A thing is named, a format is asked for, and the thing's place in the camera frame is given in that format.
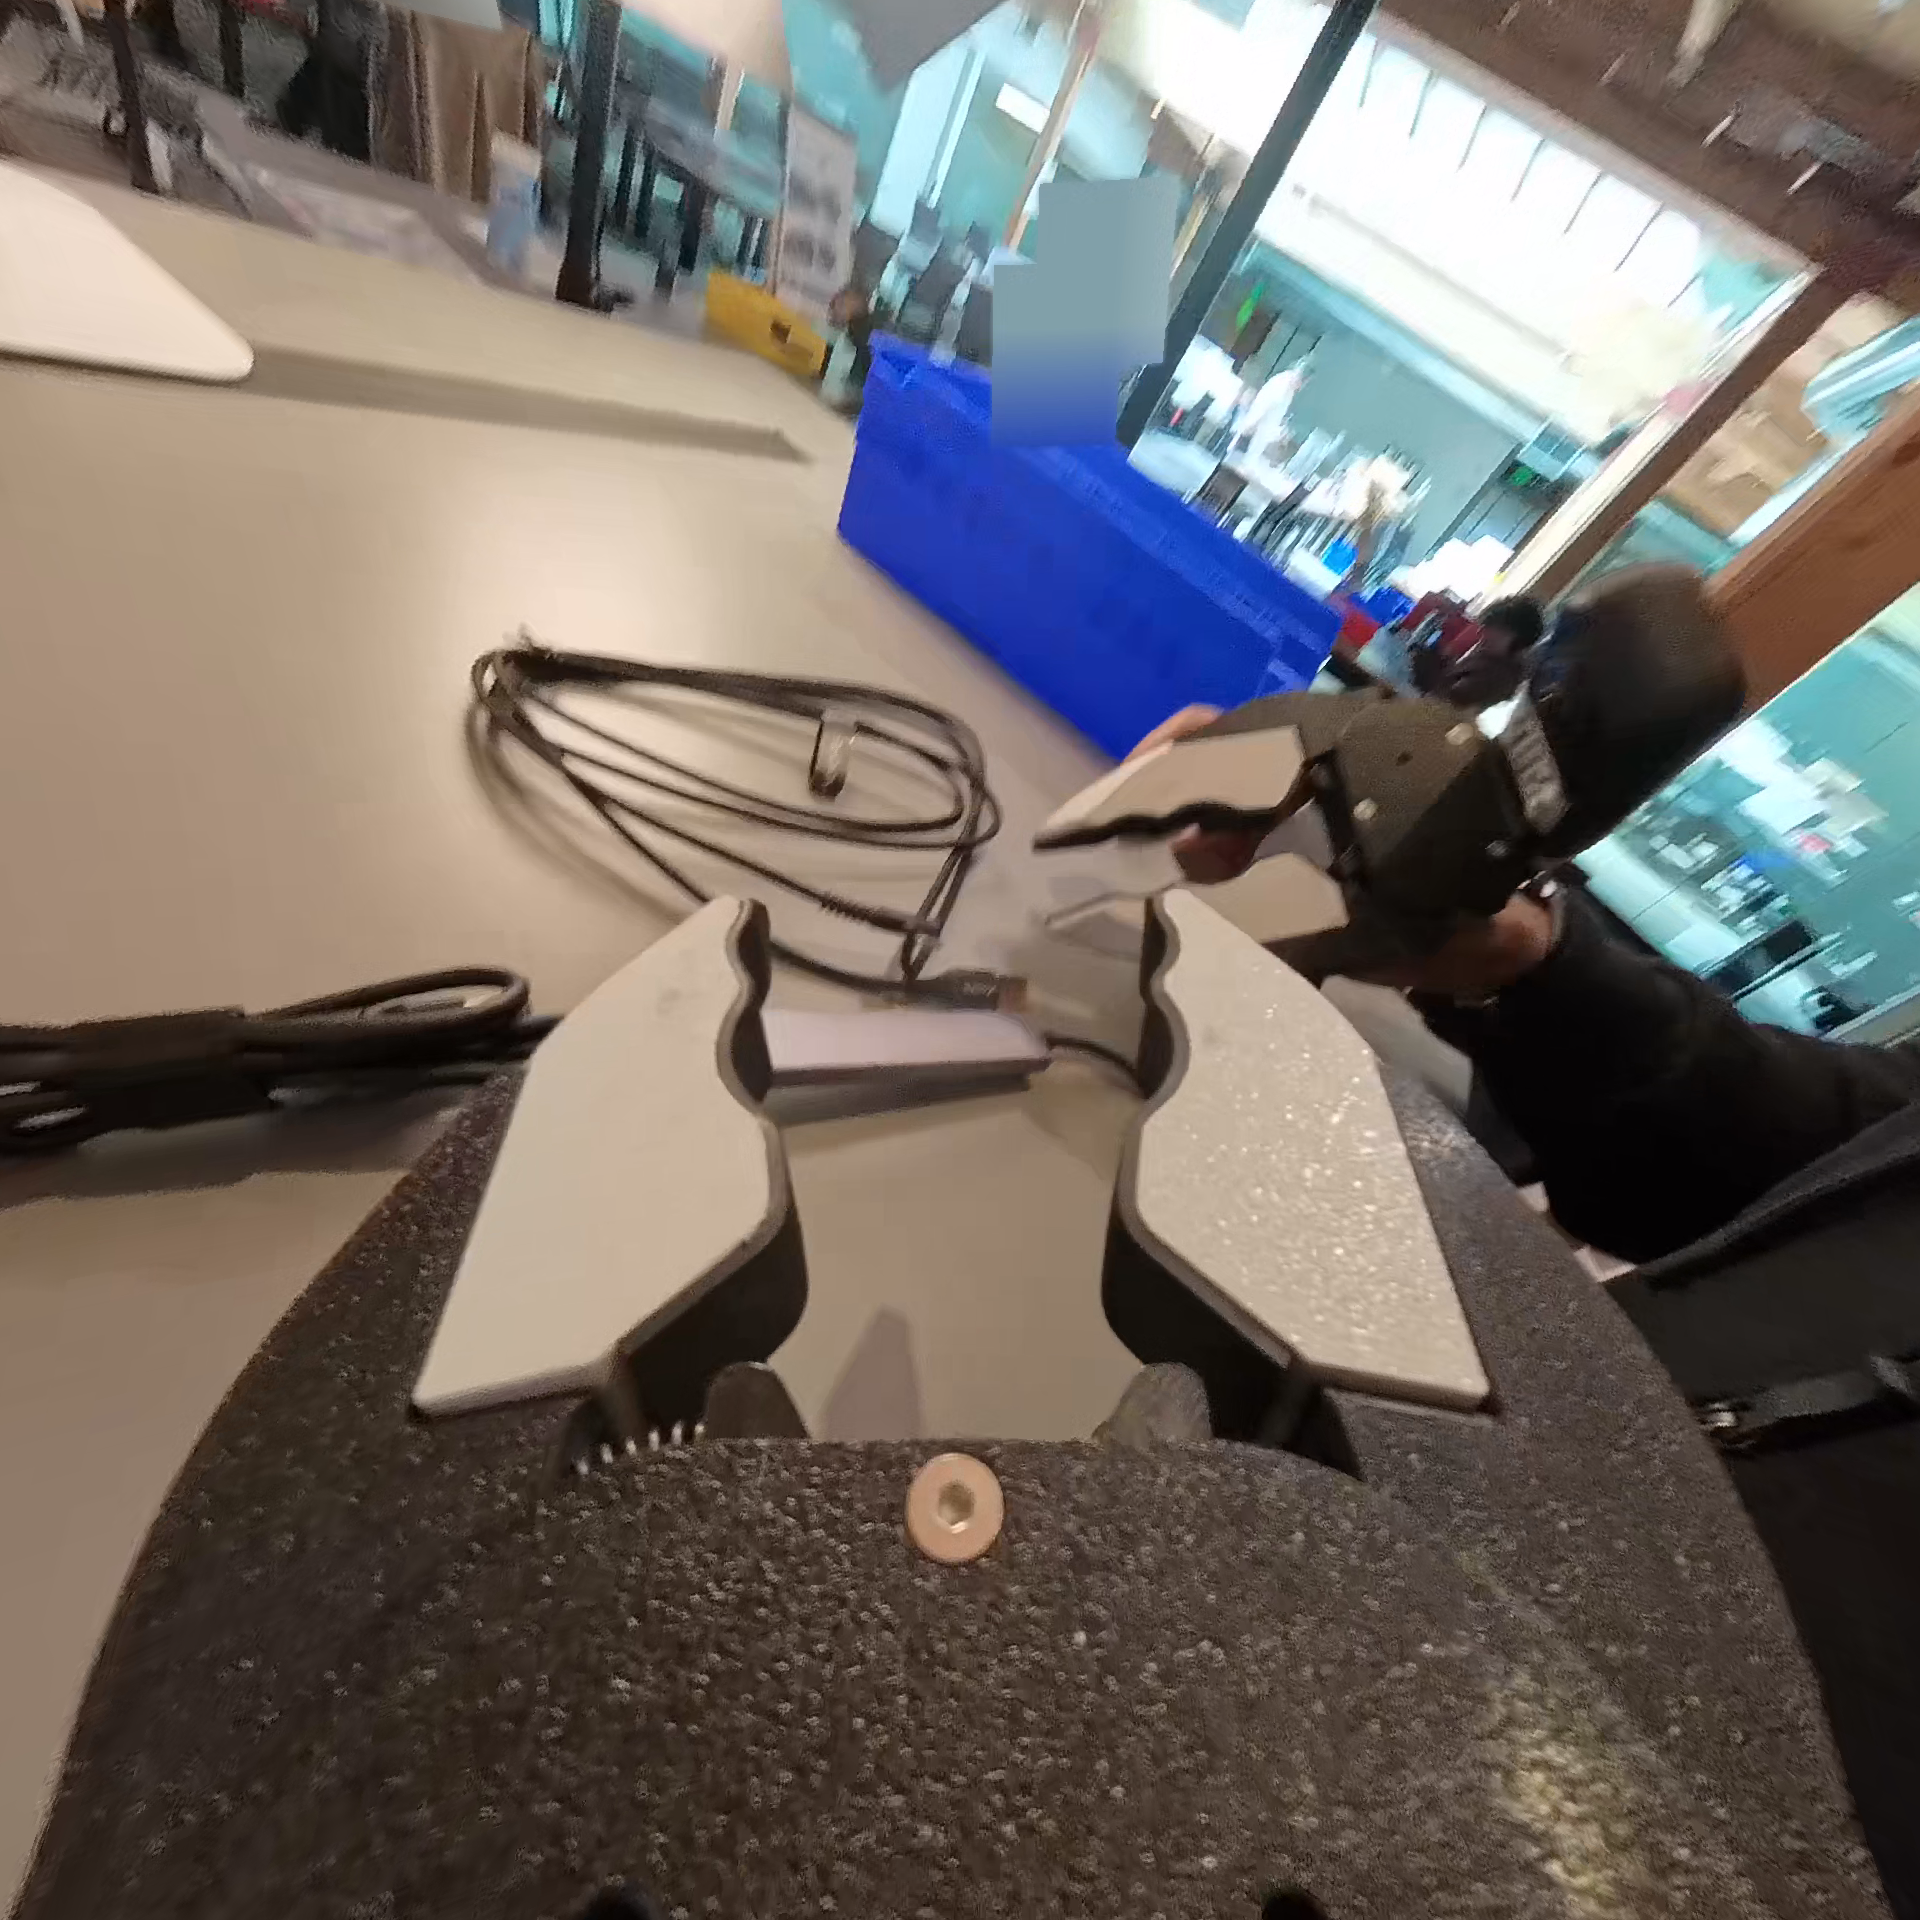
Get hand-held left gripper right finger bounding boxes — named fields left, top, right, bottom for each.
left=1103, top=885, right=1496, bottom=1444

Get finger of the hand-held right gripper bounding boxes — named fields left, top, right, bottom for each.
left=1034, top=729, right=1330, bottom=856
left=1046, top=854, right=1356, bottom=947

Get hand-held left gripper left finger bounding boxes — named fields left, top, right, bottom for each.
left=407, top=889, right=811, bottom=1461

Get silver usb hub with cable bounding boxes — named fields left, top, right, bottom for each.
left=761, top=1010, right=1148, bottom=1096

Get black braided cable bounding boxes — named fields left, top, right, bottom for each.
left=470, top=638, right=1040, bottom=1018

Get black smooth cable bundle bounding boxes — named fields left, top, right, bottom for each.
left=0, top=967, right=571, bottom=1159

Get person's right forearm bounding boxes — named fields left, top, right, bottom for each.
left=1410, top=885, right=1920, bottom=1261

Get person's right hand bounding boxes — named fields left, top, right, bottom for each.
left=1321, top=889, right=1558, bottom=1004

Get blue plastic bin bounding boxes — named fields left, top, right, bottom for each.
left=835, top=333, right=1348, bottom=762

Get black pole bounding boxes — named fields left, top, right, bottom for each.
left=1117, top=0, right=1378, bottom=443
left=556, top=0, right=635, bottom=310

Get yellow plastic bin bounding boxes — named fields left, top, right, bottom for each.
left=704, top=269, right=833, bottom=376

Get person's black jacket torso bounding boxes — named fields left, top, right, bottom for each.
left=1602, top=1103, right=1920, bottom=1916

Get white flat pad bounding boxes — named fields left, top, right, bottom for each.
left=0, top=160, right=259, bottom=381

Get grey table cable slot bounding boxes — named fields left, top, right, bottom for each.
left=249, top=343, right=798, bottom=451

